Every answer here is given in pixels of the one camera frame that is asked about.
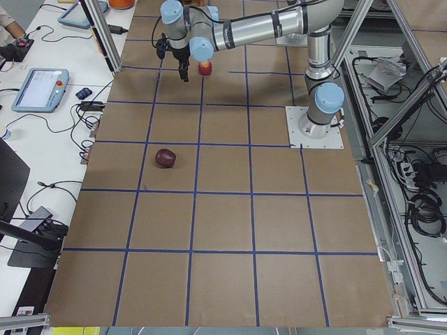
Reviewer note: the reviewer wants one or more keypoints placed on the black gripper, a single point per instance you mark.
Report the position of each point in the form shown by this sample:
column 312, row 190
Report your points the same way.
column 181, row 55

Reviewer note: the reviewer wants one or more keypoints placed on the dark red apple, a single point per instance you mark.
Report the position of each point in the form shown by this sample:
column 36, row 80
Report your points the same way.
column 165, row 158

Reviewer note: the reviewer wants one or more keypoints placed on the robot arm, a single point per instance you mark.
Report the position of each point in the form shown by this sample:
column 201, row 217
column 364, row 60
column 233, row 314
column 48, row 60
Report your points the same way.
column 197, row 33

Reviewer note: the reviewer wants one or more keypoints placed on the person's forearm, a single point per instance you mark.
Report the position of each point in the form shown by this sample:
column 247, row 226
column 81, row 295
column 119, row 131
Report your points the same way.
column 9, row 25

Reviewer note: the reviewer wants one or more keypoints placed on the orange cylindrical container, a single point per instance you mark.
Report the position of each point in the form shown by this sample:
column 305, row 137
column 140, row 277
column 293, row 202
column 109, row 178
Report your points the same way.
column 121, row 4

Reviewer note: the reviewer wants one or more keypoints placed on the dark blue pouch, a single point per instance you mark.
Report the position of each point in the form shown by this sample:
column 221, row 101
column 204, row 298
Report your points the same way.
column 84, row 93

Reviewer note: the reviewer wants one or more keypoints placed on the far teach pendant tablet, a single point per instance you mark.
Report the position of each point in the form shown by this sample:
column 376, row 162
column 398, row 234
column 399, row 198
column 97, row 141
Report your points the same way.
column 83, row 14

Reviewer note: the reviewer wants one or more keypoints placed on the teach pendant tablet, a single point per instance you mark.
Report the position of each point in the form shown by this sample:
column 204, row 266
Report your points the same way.
column 42, row 90
column 83, row 14

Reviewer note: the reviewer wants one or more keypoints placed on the near teach pendant tablet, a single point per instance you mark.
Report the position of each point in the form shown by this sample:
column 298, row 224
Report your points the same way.
column 42, row 90

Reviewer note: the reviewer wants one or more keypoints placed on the grey hub box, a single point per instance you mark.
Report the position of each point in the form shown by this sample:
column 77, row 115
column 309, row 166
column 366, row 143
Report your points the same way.
column 36, row 219

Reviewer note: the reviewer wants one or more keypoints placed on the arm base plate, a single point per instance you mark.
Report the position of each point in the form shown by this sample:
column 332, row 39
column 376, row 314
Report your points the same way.
column 292, row 40
column 303, row 134

